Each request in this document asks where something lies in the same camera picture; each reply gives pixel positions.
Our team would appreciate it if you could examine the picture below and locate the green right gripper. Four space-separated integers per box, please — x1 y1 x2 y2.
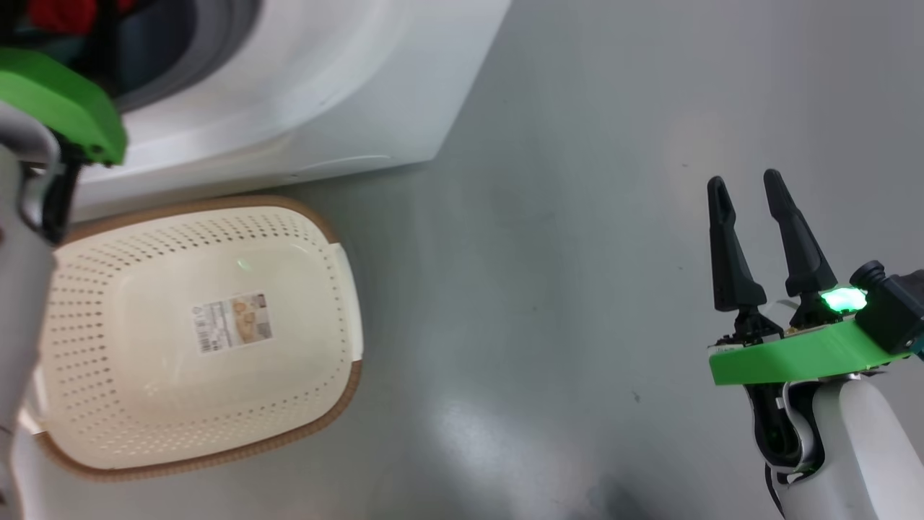
707 168 912 387

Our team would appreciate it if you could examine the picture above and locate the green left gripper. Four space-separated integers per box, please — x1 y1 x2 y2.
0 0 128 167

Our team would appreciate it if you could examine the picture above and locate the red and white garment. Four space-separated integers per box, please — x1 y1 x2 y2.
27 0 98 35

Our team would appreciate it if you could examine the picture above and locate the stainless steel washer drum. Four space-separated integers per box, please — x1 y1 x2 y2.
29 0 199 98

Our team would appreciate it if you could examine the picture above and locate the white washing machine body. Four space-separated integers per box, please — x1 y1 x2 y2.
72 0 513 221

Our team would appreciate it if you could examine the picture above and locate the printed paper label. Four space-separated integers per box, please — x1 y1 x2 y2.
191 291 274 355

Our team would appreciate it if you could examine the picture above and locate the cream laundry basket brown rim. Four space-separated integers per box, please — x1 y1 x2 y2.
32 195 364 482

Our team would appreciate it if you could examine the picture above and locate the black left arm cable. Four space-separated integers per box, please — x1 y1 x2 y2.
40 141 82 245

